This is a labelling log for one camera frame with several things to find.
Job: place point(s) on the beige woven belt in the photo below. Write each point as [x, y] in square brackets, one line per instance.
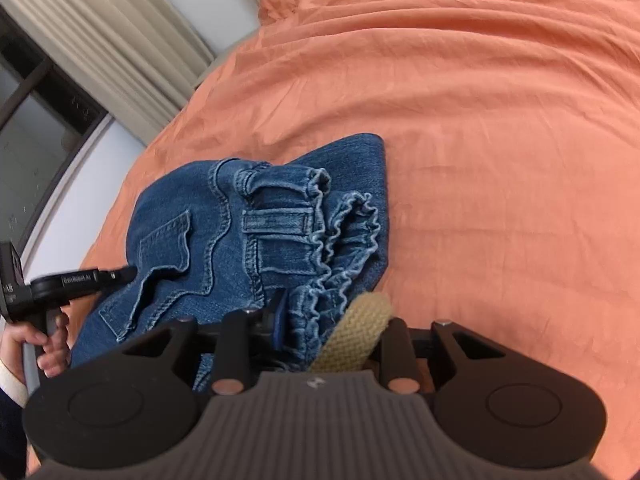
[355, 331]

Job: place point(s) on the person's left hand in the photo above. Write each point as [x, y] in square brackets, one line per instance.
[47, 352]

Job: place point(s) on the orange bed sheet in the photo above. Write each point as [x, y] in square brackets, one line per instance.
[475, 135]

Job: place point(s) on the blue denim pants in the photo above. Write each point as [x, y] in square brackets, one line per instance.
[200, 240]

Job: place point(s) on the beige pleated curtain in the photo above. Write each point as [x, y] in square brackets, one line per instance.
[115, 25]

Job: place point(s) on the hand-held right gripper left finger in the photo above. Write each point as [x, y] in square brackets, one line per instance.
[270, 331]

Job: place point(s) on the person's left forearm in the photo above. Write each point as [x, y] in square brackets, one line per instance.
[10, 410]

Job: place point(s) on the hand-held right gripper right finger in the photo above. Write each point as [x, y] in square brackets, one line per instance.
[400, 350]

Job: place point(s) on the dark framed window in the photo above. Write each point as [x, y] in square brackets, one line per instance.
[35, 125]

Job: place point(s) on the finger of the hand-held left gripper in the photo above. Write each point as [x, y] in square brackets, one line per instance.
[117, 276]

